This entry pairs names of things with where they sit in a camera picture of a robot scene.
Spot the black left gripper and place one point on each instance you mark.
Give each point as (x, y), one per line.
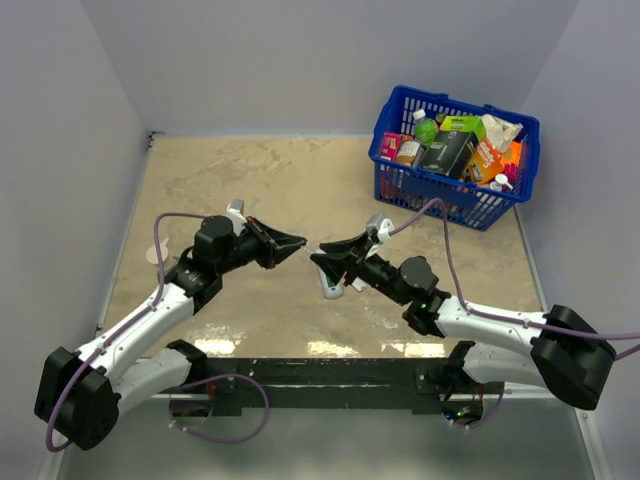
(275, 246)

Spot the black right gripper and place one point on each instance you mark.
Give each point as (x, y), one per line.
(336, 266)

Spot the clear handled screwdriver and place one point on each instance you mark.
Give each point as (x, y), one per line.
(311, 252)

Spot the white remote control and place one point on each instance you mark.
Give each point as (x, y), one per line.
(330, 289)

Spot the white battery cover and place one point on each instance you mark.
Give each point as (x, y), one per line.
(359, 285)

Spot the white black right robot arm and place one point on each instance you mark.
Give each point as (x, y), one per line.
(556, 350)

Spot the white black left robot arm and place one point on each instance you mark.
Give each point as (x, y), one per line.
(82, 393)

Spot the blue plastic basket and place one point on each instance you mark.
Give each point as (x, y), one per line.
(467, 205)

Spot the orange jar white label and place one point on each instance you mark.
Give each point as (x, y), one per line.
(409, 152)

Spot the pink box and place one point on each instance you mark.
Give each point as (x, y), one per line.
(390, 145)

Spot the beige round paddle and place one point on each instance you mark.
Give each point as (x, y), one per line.
(157, 255)

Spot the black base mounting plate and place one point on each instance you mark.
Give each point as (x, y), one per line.
(421, 385)

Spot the black green razor box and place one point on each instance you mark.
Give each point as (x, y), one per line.
(453, 146)

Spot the green bottle white cap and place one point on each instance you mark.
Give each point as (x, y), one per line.
(425, 128)

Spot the orange razor package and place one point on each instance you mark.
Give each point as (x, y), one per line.
(484, 165)

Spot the white crumpled bag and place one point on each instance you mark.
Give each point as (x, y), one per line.
(500, 133)

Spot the bright orange package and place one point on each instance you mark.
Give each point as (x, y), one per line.
(512, 156)

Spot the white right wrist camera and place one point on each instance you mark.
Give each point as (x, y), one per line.
(379, 228)

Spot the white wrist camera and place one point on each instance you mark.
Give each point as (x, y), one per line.
(379, 228)
(235, 212)

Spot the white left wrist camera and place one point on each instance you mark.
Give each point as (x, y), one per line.
(235, 212)

